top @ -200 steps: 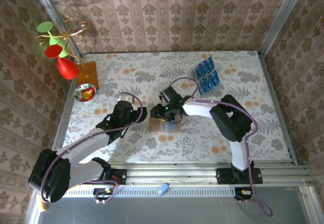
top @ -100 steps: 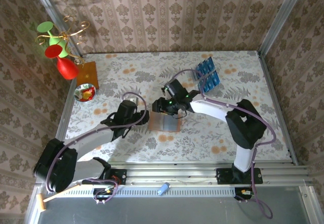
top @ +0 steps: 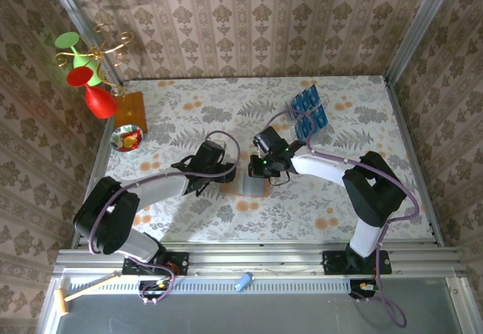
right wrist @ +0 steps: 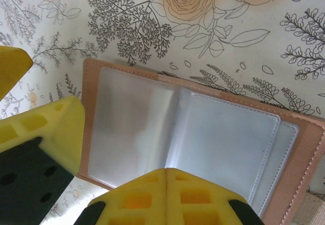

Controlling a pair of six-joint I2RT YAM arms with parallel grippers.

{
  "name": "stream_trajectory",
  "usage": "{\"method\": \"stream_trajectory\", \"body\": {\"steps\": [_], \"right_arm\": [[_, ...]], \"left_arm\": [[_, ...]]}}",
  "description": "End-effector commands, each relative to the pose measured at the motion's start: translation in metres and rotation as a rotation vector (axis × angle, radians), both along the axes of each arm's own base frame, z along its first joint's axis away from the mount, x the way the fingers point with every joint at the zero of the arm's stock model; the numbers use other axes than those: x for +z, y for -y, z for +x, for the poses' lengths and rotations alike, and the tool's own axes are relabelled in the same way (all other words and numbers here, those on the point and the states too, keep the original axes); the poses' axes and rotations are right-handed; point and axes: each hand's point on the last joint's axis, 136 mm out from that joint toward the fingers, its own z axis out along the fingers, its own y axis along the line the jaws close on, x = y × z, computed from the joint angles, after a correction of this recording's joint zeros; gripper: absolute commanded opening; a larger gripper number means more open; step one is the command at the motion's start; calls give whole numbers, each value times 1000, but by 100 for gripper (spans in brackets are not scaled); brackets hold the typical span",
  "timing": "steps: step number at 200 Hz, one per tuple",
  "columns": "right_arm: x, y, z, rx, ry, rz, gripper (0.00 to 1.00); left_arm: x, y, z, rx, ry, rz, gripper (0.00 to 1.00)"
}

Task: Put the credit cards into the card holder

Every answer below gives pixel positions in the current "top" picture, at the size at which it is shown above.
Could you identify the blue credit card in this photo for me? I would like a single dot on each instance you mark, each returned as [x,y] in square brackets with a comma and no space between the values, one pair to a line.
[297,104]
[314,93]
[320,116]
[311,123]
[302,128]
[305,99]

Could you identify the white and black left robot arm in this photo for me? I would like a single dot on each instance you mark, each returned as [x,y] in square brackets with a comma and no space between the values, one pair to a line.
[158,189]

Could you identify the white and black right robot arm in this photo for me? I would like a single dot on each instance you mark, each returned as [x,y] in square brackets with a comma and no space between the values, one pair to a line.
[320,168]

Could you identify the blue tray rack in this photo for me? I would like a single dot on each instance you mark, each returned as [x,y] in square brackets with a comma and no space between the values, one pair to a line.
[288,108]

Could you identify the floral tablecloth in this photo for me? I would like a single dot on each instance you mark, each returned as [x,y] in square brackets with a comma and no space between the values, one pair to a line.
[226,96]

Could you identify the red wrapped candy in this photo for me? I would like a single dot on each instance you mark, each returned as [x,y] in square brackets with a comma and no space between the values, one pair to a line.
[136,134]

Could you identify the yellow wrapped candy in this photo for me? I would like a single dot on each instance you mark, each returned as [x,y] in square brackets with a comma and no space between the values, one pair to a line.
[131,141]

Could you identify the orange wooden rack base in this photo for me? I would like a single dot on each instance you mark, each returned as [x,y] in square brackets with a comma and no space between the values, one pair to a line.
[132,113]

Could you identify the patterned candy bowl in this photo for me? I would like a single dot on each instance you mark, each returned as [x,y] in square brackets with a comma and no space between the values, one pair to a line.
[119,138]

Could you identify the blue plastic tube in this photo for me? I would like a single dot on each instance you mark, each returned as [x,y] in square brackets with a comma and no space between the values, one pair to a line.
[243,282]

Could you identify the red wine glass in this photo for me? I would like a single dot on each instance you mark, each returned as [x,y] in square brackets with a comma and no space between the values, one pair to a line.
[100,102]

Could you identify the black power connector block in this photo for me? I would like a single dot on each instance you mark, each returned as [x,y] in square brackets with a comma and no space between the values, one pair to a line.
[364,288]
[151,288]

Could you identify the grey metal panel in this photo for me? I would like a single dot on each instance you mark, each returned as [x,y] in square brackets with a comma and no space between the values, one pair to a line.
[264,315]

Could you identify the green wine glass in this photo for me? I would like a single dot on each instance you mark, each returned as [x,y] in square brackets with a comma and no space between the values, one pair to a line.
[68,40]

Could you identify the wooden mallet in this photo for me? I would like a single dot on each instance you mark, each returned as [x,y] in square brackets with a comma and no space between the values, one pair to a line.
[62,302]

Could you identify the aluminium mounting rail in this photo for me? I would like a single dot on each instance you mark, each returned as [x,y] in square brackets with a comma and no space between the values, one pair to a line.
[256,258]

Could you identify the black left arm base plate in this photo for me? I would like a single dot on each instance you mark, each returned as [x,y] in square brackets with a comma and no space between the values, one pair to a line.
[181,262]

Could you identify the aluminium table side rail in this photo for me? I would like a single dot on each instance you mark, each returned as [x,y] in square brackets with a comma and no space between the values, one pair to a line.
[94,175]
[415,160]

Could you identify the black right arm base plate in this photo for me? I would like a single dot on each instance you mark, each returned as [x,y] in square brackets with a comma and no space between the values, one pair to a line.
[385,262]

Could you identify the aluminium frame post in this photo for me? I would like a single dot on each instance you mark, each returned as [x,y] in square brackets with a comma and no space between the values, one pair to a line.
[75,13]
[419,28]

